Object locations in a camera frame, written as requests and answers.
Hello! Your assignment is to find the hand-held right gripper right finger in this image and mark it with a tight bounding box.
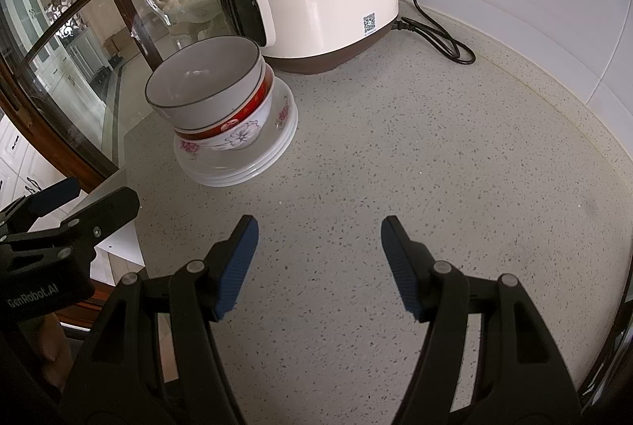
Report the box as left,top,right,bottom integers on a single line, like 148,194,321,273
380,215,582,425

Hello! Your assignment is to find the person's left hand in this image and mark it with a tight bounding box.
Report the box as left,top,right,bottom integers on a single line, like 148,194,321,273
20,312,75,389

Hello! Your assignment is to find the black-rimmed white bowl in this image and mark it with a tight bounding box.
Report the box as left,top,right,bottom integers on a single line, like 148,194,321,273
144,36,266,132

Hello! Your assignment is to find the white cabinet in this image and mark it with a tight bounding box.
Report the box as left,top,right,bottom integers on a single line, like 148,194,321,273
0,113,38,213

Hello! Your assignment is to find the red banded bowl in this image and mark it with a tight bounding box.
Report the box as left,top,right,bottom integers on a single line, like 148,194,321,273
174,68,275,142

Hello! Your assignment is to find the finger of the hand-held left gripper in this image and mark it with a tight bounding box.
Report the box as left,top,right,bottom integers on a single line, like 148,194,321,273
0,178,81,228
59,186,140,258

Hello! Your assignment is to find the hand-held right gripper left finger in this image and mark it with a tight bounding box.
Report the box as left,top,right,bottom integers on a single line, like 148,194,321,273
59,214,260,425

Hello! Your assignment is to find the large white bowl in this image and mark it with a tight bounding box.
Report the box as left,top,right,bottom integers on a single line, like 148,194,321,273
175,101,272,151

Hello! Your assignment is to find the small floral white plate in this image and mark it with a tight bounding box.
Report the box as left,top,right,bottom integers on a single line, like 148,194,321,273
173,76,298,159

